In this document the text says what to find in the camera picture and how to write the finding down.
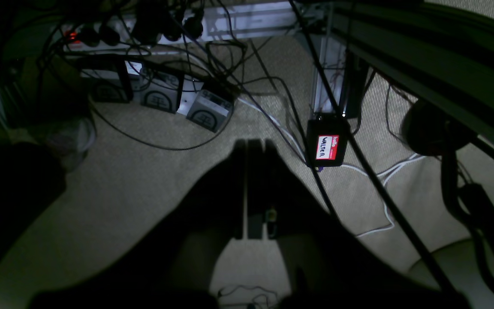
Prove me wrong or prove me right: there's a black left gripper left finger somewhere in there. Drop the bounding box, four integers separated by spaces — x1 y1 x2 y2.
29 139 247 309

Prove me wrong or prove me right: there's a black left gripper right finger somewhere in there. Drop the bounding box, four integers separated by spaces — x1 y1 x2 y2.
247 139 470 309

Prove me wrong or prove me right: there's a black box with name tag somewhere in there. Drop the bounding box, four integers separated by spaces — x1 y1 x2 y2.
306 113 348 171

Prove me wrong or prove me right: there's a grey power adapter right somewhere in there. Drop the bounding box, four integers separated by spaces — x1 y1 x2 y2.
186 88 235 133

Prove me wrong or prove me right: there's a grey power adapter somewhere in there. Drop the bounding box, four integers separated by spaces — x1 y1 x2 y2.
77 55 134 104
186 88 235 133
135 68 184 114

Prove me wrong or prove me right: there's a grey power adapter middle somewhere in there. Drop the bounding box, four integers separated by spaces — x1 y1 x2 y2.
135 68 184 114

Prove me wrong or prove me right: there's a grey power adapter left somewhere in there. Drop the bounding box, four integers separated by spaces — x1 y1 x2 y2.
77 55 134 104

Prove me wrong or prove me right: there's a white power strip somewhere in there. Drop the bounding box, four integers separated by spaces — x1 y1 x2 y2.
56 2 316 54

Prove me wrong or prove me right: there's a white cable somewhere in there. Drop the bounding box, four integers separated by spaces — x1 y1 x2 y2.
238 98 428 239

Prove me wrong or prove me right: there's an aluminium frame leg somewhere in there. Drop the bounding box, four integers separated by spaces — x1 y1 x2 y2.
309 35 346 120

